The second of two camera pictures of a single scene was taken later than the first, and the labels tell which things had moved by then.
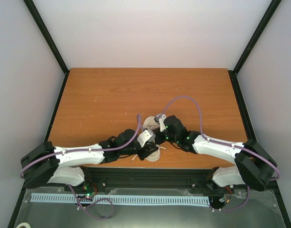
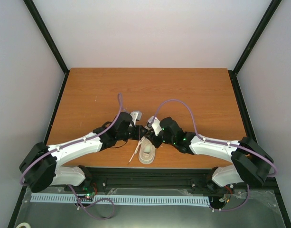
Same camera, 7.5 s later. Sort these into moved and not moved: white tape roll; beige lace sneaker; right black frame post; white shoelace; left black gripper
Moved: white shoelace; beige lace sneaker; left black gripper
Not moved: white tape roll; right black frame post
